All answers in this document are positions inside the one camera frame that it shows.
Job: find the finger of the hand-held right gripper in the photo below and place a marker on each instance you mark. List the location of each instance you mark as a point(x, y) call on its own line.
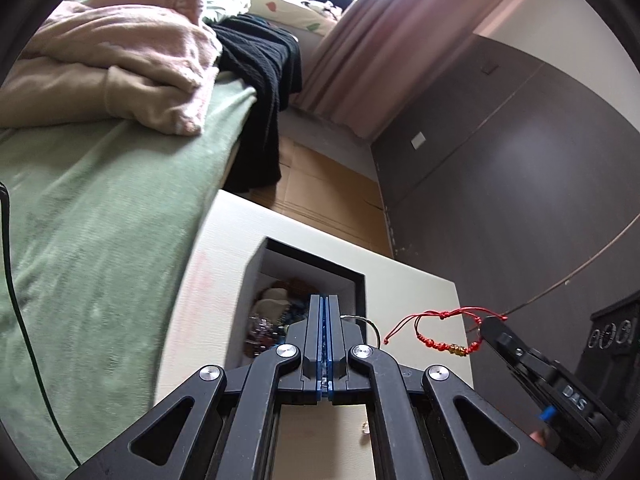
point(500, 335)

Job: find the pink fleece blanket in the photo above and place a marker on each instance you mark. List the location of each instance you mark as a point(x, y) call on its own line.
point(125, 45)

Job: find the black jewelry box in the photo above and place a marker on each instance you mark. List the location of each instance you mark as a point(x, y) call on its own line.
point(305, 272)

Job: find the green bed sheet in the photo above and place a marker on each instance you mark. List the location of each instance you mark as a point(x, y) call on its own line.
point(100, 235)

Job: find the black knit blanket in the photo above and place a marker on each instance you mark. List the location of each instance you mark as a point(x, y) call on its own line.
point(265, 85)

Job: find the pink curtain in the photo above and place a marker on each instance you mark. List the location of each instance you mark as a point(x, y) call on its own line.
point(380, 60)

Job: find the small silver earring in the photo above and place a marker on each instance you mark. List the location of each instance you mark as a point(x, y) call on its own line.
point(366, 427)

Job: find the patterned windowsill cushion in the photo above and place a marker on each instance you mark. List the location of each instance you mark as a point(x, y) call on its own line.
point(285, 10)

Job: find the white wall switch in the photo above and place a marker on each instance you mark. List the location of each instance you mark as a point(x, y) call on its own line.
point(418, 140)

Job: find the white plastic pouch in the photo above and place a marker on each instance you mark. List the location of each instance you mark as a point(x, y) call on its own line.
point(272, 305)

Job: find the flattened cardboard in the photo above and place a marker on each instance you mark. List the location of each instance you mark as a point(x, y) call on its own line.
point(320, 185)

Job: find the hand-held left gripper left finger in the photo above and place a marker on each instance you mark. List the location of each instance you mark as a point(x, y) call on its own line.
point(314, 325)

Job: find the silver bangle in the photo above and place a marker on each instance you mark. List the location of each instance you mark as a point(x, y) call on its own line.
point(370, 321)

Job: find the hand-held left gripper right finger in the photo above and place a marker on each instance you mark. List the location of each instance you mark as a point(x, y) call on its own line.
point(334, 330)

